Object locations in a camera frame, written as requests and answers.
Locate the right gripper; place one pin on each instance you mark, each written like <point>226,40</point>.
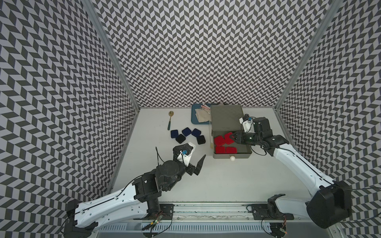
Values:
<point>239,137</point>

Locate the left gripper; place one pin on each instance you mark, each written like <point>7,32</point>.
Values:
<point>191,169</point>

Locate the black brooch box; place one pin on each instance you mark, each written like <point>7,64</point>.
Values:
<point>180,138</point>
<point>201,140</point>

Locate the red brooch box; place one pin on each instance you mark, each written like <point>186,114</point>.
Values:
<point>231,150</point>
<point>228,139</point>
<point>219,141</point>
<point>220,150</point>

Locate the three-drawer storage cabinet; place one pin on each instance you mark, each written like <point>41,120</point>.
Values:
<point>225,119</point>

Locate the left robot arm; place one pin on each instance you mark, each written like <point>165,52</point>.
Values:
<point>138,200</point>

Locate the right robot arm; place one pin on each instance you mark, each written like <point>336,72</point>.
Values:
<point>329,202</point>

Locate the navy brooch box right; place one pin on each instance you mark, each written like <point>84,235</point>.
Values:
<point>196,133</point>

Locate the navy brooch box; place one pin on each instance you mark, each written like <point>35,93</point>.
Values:
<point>186,132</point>
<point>196,133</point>
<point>174,133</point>

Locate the navy brooch box middle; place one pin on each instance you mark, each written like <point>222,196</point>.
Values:
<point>186,132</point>

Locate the navy brooch box left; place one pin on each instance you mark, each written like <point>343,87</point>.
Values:
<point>174,133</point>

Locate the blue tray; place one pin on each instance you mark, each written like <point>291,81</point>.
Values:
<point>193,116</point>

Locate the beige folded napkin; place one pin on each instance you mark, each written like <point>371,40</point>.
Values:
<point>202,115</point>

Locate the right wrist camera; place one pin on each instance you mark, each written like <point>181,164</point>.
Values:
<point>247,124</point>

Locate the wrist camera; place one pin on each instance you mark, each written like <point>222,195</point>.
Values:
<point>183,153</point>
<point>247,124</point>

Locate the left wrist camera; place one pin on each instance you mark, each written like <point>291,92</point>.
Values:
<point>183,153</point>

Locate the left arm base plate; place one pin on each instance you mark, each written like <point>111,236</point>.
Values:
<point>166,210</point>

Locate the aluminium front rail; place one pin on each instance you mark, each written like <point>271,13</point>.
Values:
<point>194,211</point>

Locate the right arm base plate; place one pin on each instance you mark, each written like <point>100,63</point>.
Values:
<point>261,210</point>

